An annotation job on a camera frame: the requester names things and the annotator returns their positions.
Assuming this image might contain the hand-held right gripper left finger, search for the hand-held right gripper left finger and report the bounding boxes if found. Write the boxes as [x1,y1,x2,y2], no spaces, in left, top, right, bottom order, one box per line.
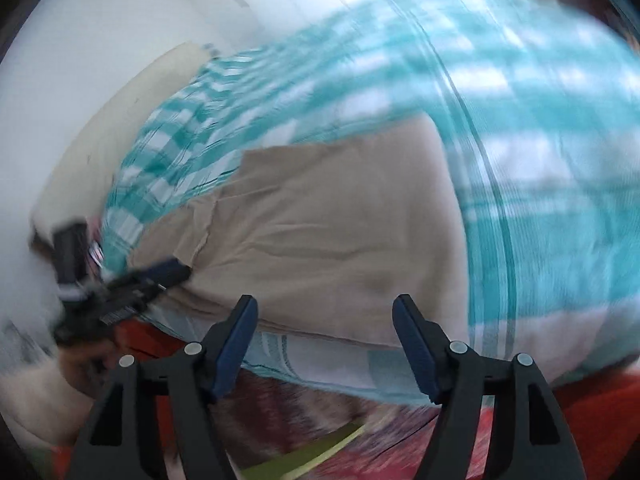
[65,295,259,480]

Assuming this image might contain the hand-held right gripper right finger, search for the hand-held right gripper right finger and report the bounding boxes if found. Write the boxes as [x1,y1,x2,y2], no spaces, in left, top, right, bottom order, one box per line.
[392,294,586,480]

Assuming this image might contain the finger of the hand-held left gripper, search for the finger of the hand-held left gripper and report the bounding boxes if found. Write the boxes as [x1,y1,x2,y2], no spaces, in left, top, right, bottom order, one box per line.
[107,257,192,296]

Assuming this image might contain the beige pants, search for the beige pants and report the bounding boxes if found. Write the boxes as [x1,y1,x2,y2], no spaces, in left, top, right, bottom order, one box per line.
[125,120,473,356]

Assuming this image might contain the cream cushion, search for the cream cushion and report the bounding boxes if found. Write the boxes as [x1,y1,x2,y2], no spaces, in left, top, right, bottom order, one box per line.
[30,42,216,243]

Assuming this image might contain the cream cloth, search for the cream cloth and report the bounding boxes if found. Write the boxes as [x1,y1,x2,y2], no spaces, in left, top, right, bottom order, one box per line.
[0,350,96,453]

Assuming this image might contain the red printed blanket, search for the red printed blanket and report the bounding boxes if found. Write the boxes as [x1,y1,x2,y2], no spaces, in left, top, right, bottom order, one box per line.
[50,320,640,480]

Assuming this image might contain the teal checked bedsheet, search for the teal checked bedsheet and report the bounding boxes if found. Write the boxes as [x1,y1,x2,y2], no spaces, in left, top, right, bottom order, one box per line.
[100,0,640,406]

